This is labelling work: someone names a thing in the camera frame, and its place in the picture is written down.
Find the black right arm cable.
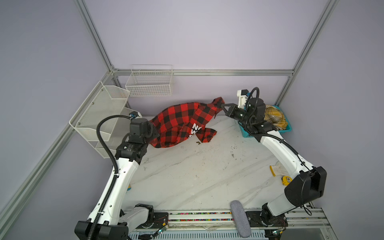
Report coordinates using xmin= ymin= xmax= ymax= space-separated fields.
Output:
xmin=244 ymin=86 xmax=310 ymax=172

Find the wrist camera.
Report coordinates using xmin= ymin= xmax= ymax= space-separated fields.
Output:
xmin=237 ymin=90 xmax=249 ymax=109
xmin=129 ymin=111 xmax=142 ymax=119

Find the teal plastic basket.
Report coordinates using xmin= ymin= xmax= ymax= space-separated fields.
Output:
xmin=238 ymin=104 xmax=293 ymax=139

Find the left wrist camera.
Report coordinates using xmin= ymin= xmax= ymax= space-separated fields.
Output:
xmin=129 ymin=111 xmax=142 ymax=119

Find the grey foam microphone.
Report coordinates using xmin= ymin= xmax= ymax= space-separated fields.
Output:
xmin=230 ymin=200 xmax=252 ymax=238

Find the red black plaid shirt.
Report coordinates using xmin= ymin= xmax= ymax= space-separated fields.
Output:
xmin=151 ymin=97 xmax=225 ymax=148

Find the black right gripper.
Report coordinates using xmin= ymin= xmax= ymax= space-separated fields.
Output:
xmin=219 ymin=103 xmax=252 ymax=126

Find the white mesh lower shelf bin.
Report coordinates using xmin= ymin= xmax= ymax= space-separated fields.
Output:
xmin=95 ymin=108 xmax=135 ymax=159

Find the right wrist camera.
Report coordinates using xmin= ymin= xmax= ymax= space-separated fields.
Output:
xmin=237 ymin=90 xmax=249 ymax=109

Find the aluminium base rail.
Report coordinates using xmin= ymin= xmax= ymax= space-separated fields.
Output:
xmin=128 ymin=208 xmax=337 ymax=240

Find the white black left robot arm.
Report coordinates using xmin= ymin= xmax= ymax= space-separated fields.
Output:
xmin=74 ymin=115 xmax=159 ymax=240

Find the yellow plaid shirt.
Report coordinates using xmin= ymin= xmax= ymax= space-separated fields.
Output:
xmin=263 ymin=104 xmax=289 ymax=131

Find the yellow tape measure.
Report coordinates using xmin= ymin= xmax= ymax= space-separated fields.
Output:
xmin=282 ymin=176 xmax=292 ymax=186

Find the white mesh upper shelf bin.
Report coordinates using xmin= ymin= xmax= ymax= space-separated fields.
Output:
xmin=69 ymin=82 xmax=130 ymax=142

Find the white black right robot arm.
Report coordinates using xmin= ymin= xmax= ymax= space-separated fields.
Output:
xmin=221 ymin=104 xmax=327 ymax=227

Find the white work glove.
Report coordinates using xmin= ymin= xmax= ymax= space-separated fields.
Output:
xmin=270 ymin=162 xmax=290 ymax=177

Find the white mesh shelf bin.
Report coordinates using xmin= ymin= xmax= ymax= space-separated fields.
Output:
xmin=95 ymin=108 xmax=135 ymax=159
xmin=69 ymin=82 xmax=130 ymax=142

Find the white wire wall basket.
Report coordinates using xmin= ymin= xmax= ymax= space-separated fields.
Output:
xmin=125 ymin=65 xmax=174 ymax=97

